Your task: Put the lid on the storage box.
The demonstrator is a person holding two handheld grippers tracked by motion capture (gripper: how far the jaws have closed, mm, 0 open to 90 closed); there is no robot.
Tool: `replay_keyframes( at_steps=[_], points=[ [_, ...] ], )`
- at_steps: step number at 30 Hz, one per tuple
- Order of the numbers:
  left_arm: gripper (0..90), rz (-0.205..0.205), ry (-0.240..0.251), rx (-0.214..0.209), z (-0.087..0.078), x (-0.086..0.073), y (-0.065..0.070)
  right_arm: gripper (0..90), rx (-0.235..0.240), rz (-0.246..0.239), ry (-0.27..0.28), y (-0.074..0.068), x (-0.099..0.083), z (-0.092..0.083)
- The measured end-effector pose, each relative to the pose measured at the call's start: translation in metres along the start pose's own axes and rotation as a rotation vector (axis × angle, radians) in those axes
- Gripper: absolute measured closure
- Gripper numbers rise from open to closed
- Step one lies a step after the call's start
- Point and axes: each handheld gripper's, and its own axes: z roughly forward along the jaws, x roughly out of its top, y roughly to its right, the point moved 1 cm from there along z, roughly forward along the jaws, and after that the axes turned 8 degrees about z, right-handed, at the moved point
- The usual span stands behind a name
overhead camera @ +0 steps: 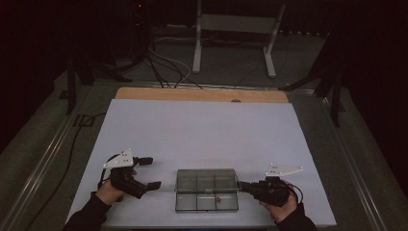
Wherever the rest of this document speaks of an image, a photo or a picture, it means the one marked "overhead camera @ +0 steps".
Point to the metal floor rail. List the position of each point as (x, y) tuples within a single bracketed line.
[(48, 154), (352, 170)]

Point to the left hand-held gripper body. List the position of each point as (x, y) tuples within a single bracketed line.
[(122, 160)]

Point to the black tripod stand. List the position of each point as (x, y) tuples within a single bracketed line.
[(71, 83), (335, 96)]

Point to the person's right hand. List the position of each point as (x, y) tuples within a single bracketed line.
[(284, 211)]

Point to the white table mat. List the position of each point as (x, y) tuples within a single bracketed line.
[(166, 128)]

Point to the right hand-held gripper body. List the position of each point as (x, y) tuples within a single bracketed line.
[(282, 169)]

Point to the white metal stand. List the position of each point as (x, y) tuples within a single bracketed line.
[(235, 24)]

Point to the person's left hand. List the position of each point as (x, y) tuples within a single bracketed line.
[(107, 194)]

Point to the dark equipment with red light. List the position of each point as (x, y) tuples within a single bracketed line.
[(138, 29)]

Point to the clear plastic compartment box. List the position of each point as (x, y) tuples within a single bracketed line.
[(205, 189)]

